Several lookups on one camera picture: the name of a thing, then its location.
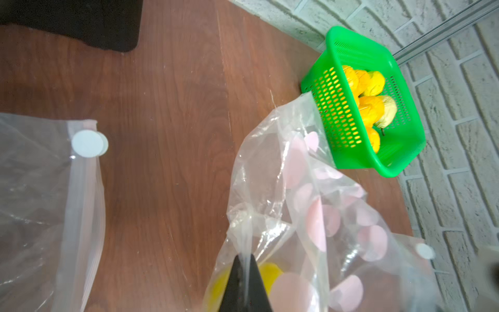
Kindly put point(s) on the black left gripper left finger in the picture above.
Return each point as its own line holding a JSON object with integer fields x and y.
{"x": 234, "y": 298}

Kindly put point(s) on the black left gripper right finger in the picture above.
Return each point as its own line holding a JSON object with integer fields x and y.
{"x": 257, "y": 298}

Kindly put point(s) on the clear zip bag with pears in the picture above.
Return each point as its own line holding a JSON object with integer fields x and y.
{"x": 290, "y": 206}

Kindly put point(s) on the orange yellow pear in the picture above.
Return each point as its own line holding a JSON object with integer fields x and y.
{"x": 371, "y": 109}

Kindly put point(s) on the green plastic basket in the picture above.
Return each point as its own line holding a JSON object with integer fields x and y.
{"x": 346, "y": 133}

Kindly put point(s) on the black plastic toolbox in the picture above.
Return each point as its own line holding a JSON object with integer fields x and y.
{"x": 105, "y": 24}

